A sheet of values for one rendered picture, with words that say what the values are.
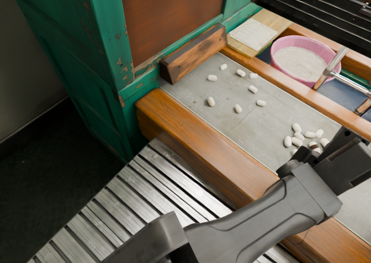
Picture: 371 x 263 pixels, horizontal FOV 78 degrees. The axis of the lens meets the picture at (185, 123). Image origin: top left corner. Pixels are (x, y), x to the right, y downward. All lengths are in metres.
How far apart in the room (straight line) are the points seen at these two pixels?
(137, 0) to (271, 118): 0.52
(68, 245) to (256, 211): 0.54
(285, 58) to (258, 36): 0.14
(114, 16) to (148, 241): 0.46
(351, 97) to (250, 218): 0.92
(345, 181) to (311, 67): 0.71
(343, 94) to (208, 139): 0.64
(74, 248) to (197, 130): 0.44
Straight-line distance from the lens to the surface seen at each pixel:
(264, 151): 0.73
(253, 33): 1.05
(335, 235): 0.69
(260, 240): 0.26
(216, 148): 0.66
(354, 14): 0.62
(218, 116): 0.75
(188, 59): 0.78
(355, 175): 0.41
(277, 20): 1.18
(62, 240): 0.73
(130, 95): 0.73
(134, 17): 0.62
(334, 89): 1.12
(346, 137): 0.47
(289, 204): 0.31
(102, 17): 0.55
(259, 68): 0.91
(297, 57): 1.08
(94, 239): 0.70
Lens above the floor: 1.34
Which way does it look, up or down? 56 degrees down
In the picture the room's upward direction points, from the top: 5 degrees clockwise
